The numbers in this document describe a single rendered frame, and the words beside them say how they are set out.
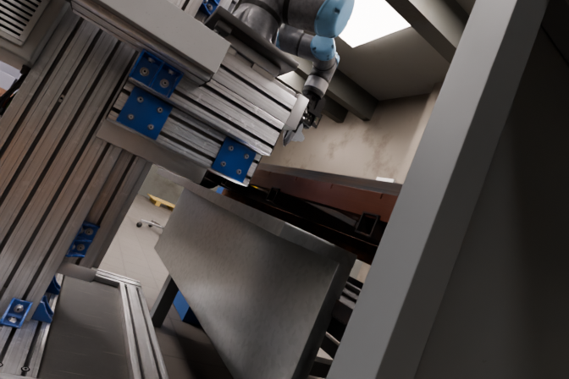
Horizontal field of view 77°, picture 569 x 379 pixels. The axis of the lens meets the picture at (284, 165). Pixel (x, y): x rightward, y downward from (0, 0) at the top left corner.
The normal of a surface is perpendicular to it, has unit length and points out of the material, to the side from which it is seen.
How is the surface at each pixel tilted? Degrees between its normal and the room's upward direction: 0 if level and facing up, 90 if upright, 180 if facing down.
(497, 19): 90
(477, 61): 90
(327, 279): 90
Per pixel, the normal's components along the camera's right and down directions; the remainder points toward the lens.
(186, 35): 0.47, 0.06
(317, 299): -0.77, -0.43
